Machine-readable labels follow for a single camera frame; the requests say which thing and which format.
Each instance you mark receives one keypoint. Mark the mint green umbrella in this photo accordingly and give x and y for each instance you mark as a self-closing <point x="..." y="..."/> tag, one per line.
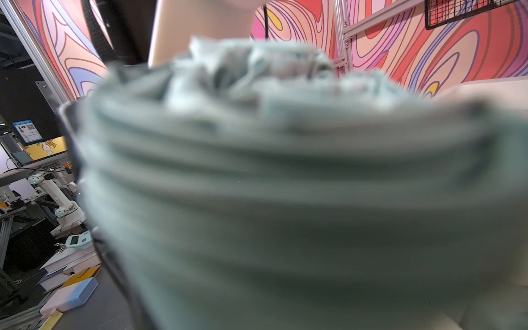
<point x="244" y="185"/>

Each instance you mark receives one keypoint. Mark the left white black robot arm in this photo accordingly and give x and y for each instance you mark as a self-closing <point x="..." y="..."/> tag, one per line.
<point x="153" y="32"/>

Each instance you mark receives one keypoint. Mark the black wire basket back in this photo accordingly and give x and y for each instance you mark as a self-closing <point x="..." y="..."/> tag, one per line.
<point x="441" y="12"/>

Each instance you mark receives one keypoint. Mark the white plastic drawer cabinet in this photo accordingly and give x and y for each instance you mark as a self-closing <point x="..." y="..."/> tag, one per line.
<point x="506" y="93"/>

